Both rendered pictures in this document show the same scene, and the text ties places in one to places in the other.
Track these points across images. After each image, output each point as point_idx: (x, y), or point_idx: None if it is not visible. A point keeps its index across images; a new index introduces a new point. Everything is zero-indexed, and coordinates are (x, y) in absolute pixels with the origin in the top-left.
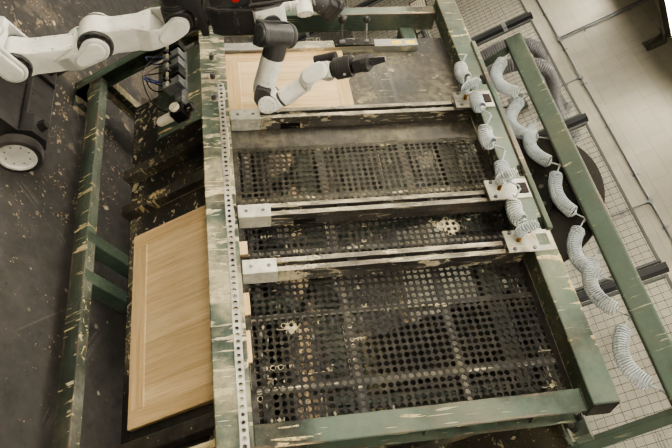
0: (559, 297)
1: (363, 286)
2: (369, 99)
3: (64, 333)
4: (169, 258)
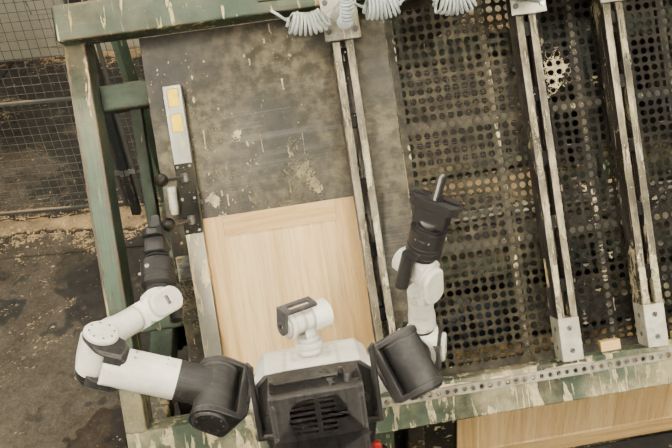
0: None
1: (128, 116)
2: (312, 173)
3: None
4: (514, 420)
